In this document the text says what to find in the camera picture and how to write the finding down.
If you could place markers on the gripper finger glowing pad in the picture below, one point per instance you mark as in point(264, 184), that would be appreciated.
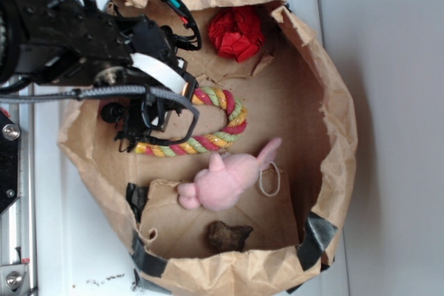
point(138, 121)

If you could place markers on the brown paper bag bin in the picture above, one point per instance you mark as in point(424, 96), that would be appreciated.
point(291, 89)

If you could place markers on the aluminium frame rail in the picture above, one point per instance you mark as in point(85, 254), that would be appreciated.
point(18, 239)

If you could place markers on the pink plush bunny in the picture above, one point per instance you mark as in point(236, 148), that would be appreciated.
point(219, 186)

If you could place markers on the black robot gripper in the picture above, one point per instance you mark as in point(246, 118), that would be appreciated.
point(74, 43)

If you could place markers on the red crumpled paper ball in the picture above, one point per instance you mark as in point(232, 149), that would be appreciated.
point(236, 33)

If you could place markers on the dark brown rough lump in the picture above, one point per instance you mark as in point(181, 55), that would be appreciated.
point(225, 238)

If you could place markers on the black metal bracket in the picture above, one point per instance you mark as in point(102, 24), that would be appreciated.
point(9, 155)

